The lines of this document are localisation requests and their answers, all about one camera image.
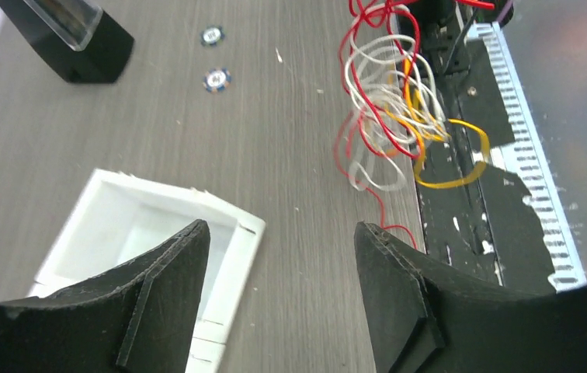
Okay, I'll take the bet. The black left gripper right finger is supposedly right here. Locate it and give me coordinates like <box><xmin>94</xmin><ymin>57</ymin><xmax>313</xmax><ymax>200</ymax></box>
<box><xmin>354</xmin><ymin>222</ymin><xmax>587</xmax><ymax>372</ymax></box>

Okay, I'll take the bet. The yellow cable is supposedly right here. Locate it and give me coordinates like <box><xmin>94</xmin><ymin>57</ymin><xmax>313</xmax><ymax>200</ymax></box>
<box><xmin>383</xmin><ymin>56</ymin><xmax>491</xmax><ymax>190</ymax></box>

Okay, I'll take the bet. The grey cable duct rail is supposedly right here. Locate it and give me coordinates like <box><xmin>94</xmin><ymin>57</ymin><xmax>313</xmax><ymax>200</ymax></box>
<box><xmin>467</xmin><ymin>23</ymin><xmax>587</xmax><ymax>291</ymax></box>

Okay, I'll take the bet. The black metronome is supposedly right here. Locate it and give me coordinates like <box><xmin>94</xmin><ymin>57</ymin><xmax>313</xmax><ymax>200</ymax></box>
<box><xmin>0</xmin><ymin>0</ymin><xmax>134</xmax><ymax>84</ymax></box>

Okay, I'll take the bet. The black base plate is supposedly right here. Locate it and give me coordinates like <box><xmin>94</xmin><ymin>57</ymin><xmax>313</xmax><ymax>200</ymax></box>
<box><xmin>398</xmin><ymin>1</ymin><xmax>554</xmax><ymax>295</ymax></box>

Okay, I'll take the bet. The white three-compartment tray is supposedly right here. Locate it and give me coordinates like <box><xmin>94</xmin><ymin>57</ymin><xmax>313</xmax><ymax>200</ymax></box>
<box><xmin>30</xmin><ymin>169</ymin><xmax>266</xmax><ymax>372</ymax></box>

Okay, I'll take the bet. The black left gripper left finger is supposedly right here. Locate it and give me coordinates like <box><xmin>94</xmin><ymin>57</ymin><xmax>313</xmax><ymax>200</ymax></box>
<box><xmin>0</xmin><ymin>220</ymin><xmax>210</xmax><ymax>372</ymax></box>

